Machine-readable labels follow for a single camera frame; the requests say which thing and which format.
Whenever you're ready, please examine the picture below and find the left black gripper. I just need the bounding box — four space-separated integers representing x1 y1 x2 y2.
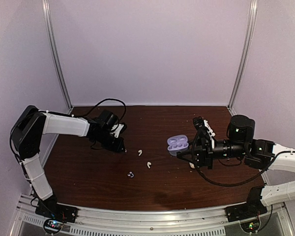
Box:
94 130 125 153

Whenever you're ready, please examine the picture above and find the purple earbud lower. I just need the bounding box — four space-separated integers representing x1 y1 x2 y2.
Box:
127 172 134 178

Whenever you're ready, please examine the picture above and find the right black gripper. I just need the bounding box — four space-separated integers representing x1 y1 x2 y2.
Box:
177 136 248 170

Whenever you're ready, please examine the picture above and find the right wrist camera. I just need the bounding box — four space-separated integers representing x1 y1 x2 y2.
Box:
193 117 216 149

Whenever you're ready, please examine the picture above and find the purple earbud charging case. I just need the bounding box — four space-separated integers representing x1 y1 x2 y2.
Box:
167 135 189 156

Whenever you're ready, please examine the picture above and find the aluminium frame post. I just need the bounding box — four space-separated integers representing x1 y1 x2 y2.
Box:
42 0 73 110
227 0 258 115

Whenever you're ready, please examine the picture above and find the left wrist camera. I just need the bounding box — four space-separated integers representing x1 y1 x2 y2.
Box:
110 123 127 138

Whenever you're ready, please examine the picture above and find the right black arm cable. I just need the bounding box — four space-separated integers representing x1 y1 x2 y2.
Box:
190 127 286 186

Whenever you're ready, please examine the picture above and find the front aluminium rail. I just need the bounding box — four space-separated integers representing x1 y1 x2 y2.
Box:
7 194 295 236

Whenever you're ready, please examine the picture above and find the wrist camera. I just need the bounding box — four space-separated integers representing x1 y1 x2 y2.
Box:
110 123 127 138
193 117 216 149

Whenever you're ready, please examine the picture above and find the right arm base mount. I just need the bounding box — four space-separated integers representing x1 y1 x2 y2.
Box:
225 186 267 222

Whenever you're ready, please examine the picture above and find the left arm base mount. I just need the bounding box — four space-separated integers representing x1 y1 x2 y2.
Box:
35 195 78 223

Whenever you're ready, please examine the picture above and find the left aluminium frame post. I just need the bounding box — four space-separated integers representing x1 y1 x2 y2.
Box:
42 0 73 110

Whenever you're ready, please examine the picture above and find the right aluminium frame post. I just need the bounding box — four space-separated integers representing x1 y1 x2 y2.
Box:
227 0 258 115

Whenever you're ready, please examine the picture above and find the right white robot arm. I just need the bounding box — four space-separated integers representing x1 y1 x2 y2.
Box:
177 115 295 187

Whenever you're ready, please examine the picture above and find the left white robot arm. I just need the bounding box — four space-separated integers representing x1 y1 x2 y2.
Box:
10 105 127 218

